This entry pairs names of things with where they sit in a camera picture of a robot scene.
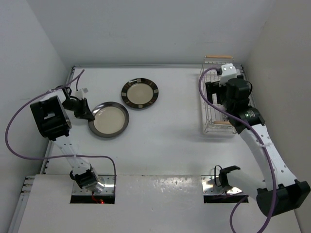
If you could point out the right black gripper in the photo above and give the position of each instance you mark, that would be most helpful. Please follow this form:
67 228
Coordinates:
213 88

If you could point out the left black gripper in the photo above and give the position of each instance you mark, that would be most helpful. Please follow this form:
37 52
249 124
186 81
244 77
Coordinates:
84 112

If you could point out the silver rimmed cream plate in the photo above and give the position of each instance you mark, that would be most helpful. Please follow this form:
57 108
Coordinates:
111 119

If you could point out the brown rimmed cream plate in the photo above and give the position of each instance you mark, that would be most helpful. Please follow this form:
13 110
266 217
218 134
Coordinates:
139 93

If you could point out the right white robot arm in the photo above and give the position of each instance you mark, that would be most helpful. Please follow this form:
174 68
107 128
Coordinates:
280 191

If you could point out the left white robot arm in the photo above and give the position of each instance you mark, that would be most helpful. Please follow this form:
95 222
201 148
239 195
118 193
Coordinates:
53 123

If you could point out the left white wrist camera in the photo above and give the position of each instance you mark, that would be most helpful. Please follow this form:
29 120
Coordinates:
80 94

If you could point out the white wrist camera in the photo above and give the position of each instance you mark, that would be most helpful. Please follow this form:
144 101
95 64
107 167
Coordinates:
228 71
80 94

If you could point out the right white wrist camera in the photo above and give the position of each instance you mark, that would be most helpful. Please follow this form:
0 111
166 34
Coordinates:
228 71

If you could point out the white wire dish rack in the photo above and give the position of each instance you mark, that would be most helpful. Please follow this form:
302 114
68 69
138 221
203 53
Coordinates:
214 122

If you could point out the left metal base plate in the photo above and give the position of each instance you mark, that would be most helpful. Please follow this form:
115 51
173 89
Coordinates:
108 190

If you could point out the metal base plate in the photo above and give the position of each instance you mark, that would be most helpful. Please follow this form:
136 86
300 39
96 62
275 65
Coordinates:
108 190
211 189

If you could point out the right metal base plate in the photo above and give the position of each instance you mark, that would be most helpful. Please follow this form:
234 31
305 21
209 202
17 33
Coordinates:
211 189

